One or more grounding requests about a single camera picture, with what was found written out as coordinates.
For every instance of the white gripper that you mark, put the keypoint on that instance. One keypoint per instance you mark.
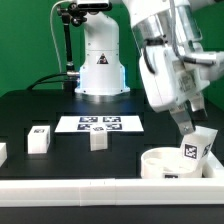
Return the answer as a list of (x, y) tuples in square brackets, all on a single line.
[(168, 82)]

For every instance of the white round stool seat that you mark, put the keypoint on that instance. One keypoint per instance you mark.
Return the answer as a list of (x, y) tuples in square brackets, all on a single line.
[(167, 162)]

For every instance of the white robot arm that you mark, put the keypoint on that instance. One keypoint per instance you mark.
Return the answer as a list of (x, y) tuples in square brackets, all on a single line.
[(153, 23)]

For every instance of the white sheet with tags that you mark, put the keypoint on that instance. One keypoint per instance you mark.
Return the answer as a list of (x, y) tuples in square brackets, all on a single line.
[(72, 124)]

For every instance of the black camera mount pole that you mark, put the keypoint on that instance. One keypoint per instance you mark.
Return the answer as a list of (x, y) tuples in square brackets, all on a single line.
[(70, 15)]

